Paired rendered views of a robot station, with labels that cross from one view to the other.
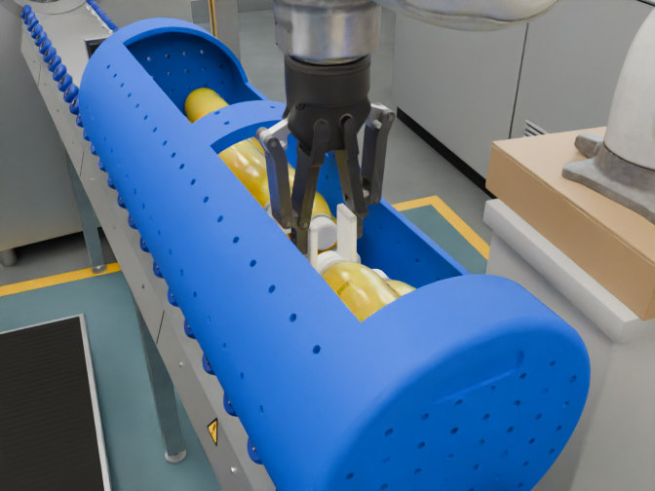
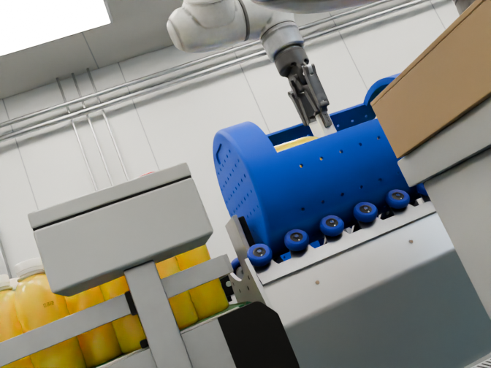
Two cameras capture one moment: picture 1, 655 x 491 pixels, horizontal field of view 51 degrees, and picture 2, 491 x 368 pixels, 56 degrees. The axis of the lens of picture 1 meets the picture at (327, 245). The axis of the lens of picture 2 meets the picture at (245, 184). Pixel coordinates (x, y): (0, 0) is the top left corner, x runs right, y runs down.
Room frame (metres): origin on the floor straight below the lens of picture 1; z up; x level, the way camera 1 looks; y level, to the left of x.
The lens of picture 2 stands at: (0.58, -1.03, 0.93)
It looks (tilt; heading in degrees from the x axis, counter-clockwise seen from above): 11 degrees up; 102
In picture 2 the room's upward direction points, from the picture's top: 23 degrees counter-clockwise
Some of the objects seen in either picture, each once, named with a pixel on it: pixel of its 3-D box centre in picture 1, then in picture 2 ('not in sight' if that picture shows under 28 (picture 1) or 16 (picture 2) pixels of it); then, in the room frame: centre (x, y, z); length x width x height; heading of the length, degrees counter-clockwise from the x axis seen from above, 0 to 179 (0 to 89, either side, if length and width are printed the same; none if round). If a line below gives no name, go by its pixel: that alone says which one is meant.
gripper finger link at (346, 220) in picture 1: (346, 239); (327, 128); (0.59, -0.02, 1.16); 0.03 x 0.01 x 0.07; 27
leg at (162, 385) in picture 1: (160, 374); not in sight; (1.24, 0.42, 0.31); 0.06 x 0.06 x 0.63; 28
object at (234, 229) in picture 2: not in sight; (245, 247); (0.34, -0.12, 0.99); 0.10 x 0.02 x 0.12; 118
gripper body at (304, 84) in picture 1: (327, 100); (296, 71); (0.58, 0.00, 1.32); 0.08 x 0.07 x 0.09; 117
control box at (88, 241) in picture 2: not in sight; (125, 229); (0.29, -0.48, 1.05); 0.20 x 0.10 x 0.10; 28
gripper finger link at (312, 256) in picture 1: (307, 249); (321, 135); (0.57, 0.02, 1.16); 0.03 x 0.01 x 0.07; 27
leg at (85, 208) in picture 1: (83, 199); not in sight; (2.11, 0.88, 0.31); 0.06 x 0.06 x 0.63; 28
